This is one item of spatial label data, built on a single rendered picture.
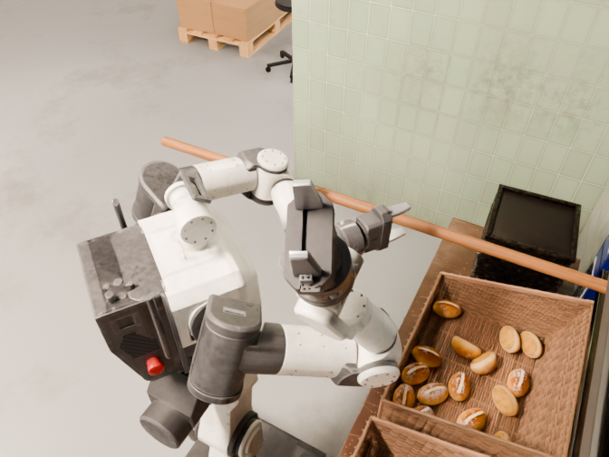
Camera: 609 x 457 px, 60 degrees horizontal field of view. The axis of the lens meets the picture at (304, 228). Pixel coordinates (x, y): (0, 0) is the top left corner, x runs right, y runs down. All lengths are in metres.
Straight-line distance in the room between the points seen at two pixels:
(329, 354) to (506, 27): 1.76
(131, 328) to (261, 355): 0.25
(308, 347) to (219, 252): 0.25
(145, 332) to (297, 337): 0.29
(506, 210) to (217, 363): 1.30
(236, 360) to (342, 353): 0.20
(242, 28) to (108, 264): 3.78
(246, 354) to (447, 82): 1.92
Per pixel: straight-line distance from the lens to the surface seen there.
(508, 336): 1.92
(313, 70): 2.83
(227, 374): 0.90
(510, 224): 1.90
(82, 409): 2.56
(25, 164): 3.92
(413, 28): 2.52
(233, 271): 0.97
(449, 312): 1.93
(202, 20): 4.88
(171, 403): 1.27
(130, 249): 1.05
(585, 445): 0.87
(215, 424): 1.59
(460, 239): 1.35
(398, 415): 1.62
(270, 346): 0.91
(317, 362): 0.95
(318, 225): 0.61
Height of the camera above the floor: 2.14
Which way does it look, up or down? 45 degrees down
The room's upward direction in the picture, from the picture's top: straight up
